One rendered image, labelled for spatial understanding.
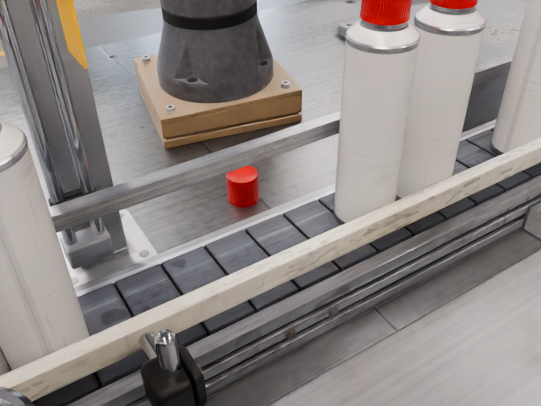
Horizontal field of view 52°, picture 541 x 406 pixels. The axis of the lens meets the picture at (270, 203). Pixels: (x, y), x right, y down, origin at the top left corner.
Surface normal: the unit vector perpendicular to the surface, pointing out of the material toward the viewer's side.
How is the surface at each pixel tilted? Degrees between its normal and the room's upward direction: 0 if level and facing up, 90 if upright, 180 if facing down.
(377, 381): 0
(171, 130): 90
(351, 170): 90
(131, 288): 0
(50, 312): 90
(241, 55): 74
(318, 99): 0
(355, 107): 90
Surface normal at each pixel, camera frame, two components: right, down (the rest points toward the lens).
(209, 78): 0.01, 0.38
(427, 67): -0.63, 0.47
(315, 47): -0.01, -0.80
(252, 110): 0.36, 0.56
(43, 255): 0.91, 0.23
